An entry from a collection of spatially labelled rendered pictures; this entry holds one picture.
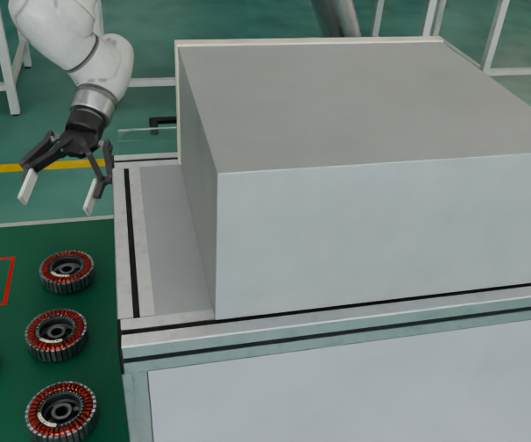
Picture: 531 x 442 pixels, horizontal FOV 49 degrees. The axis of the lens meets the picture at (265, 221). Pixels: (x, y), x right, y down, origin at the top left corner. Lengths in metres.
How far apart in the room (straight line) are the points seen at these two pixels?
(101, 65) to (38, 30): 0.14
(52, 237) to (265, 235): 0.91
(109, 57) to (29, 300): 0.54
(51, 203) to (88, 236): 1.54
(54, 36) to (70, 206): 1.76
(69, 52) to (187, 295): 0.70
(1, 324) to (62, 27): 0.59
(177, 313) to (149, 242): 0.15
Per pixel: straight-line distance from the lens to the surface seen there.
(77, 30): 1.29
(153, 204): 0.90
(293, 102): 0.74
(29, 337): 1.19
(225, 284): 0.67
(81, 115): 1.29
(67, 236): 1.48
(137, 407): 0.78
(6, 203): 3.06
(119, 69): 1.35
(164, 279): 0.76
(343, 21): 1.58
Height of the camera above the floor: 1.61
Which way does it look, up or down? 35 degrees down
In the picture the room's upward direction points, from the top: 4 degrees clockwise
